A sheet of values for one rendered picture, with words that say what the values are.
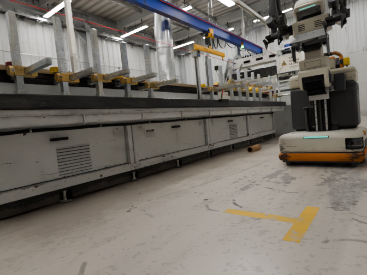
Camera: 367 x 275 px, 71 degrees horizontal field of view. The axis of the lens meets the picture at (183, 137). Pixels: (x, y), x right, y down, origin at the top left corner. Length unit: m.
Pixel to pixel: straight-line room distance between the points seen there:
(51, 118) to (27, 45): 8.26
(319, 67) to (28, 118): 2.12
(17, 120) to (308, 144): 2.07
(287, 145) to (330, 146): 0.33
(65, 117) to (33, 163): 0.37
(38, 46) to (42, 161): 8.25
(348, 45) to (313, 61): 9.54
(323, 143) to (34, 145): 2.11
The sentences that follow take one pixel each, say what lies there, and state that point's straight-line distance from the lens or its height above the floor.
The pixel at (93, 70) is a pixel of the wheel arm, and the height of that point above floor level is 0.81.
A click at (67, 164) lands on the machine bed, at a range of 2.00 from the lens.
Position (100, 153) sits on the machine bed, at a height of 0.29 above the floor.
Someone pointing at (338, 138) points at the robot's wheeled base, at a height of 0.23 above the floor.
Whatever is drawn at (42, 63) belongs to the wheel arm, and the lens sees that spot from 1.49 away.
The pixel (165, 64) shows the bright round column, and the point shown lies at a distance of 7.36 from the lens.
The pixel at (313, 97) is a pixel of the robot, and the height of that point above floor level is 0.58.
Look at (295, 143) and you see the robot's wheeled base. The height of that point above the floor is 0.20.
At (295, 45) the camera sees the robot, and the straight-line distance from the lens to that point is 2.40.
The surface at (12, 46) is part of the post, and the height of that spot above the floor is 0.95.
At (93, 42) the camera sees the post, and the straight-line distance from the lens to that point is 1.95.
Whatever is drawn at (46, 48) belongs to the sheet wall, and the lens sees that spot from 10.12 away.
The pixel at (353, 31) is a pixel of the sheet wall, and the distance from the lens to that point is 12.05.
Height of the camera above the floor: 0.46
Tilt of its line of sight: 3 degrees down
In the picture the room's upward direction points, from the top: 6 degrees counter-clockwise
